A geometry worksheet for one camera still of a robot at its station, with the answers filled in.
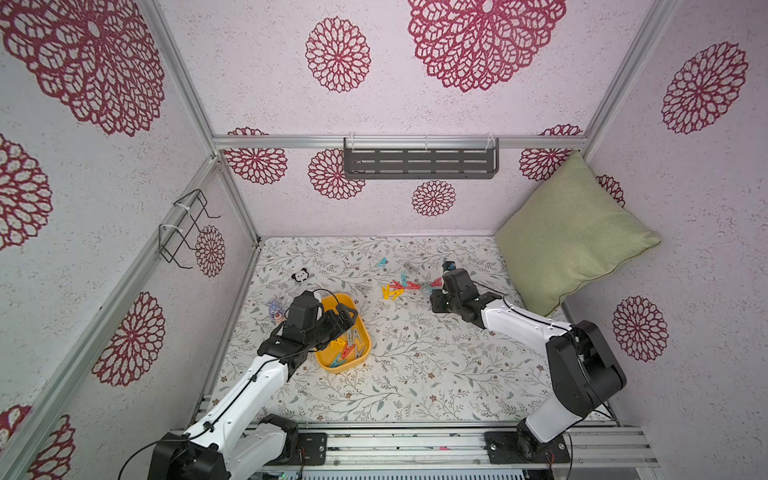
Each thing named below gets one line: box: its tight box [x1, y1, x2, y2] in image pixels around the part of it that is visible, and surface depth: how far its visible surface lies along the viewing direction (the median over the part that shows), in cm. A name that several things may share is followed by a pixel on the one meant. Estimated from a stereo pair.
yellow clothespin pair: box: [382, 284, 405, 300], surface depth 105 cm
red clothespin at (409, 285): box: [390, 280, 422, 289], surface depth 108 cm
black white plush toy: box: [291, 268, 309, 282], surface depth 108 cm
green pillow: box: [495, 151, 661, 317], surface depth 87 cm
